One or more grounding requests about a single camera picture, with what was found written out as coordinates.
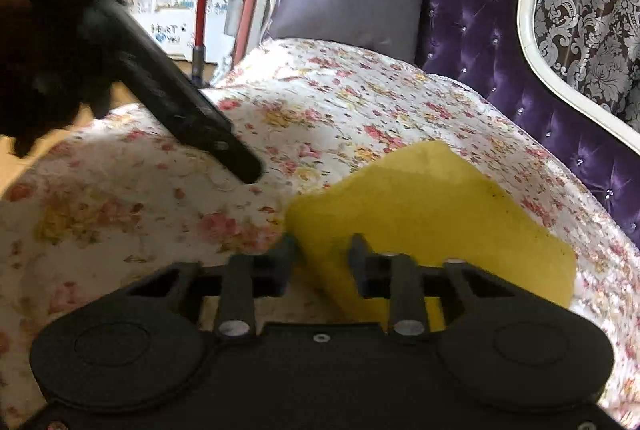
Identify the floral quilted blanket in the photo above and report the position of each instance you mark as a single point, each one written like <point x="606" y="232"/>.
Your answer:
<point x="325" y="99"/>

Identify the yellow cloth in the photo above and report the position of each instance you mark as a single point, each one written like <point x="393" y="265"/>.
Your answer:
<point x="425" y="210"/>

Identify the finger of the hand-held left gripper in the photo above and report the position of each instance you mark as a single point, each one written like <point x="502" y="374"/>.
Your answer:
<point x="225" y="144"/>

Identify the purple tufted headboard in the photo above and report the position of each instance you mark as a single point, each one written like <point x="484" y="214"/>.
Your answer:
<point x="480" y="34"/>

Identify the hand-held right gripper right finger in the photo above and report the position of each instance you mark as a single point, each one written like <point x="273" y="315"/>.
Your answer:
<point x="359" y="260"/>

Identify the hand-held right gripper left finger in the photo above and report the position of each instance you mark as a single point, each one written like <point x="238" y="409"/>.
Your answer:
<point x="285" y="255"/>

